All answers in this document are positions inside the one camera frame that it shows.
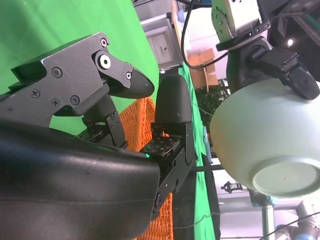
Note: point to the grey double-door cabinet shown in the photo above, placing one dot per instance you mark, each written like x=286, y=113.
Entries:
x=162, y=47

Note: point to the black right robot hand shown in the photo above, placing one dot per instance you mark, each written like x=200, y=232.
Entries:
x=62, y=187

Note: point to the green tablecloth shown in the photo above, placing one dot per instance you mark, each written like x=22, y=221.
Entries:
x=37, y=25

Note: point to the brown cardboard box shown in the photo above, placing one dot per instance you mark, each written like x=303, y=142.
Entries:
x=202, y=65

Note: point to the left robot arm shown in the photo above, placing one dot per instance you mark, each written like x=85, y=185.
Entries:
x=235, y=17

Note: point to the orange wicker basket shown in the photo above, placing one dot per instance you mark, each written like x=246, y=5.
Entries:
x=136, y=120

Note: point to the black backdrop cloth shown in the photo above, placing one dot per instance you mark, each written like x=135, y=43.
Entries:
x=185, y=212

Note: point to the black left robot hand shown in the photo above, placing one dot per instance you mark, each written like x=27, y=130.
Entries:
x=240, y=67

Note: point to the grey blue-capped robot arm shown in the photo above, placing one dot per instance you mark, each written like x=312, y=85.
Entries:
x=267, y=220
x=305, y=225

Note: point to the black pole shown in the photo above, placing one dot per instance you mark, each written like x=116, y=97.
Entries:
x=207, y=168

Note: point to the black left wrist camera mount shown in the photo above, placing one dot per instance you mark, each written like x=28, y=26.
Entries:
x=282, y=7

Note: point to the grey-green bowl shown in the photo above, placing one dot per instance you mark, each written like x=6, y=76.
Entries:
x=262, y=137

